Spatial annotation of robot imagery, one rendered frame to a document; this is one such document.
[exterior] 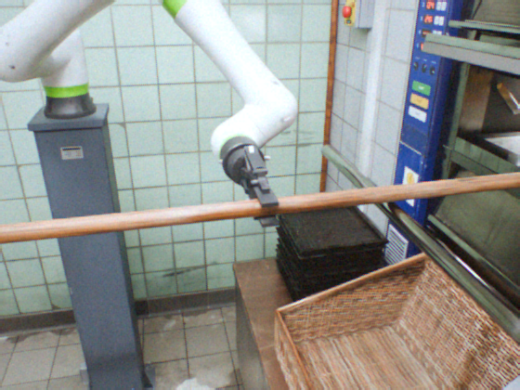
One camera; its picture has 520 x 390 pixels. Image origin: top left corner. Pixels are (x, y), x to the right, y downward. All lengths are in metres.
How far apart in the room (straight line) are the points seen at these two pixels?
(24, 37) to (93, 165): 0.41
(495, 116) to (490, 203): 0.25
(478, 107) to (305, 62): 0.92
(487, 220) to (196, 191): 1.30
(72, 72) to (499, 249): 1.20
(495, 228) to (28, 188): 1.77
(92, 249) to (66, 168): 0.28
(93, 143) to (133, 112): 0.61
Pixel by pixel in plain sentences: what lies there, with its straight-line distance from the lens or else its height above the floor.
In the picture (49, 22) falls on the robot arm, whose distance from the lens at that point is 1.12.
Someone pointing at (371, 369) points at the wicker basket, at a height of 0.59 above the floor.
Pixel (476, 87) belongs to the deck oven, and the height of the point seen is 1.31.
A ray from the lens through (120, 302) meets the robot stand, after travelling 1.63.
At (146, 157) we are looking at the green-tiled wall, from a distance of 2.00.
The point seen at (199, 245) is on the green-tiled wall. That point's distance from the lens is 2.21.
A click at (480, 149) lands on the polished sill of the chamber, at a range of 1.22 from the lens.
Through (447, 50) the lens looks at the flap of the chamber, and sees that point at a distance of 1.08.
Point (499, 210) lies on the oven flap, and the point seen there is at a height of 1.05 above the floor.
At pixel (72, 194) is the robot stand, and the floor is 0.97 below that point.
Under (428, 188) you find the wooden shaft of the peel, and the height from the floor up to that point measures 1.20.
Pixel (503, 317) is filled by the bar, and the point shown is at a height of 1.17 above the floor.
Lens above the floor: 1.53
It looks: 25 degrees down
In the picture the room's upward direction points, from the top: straight up
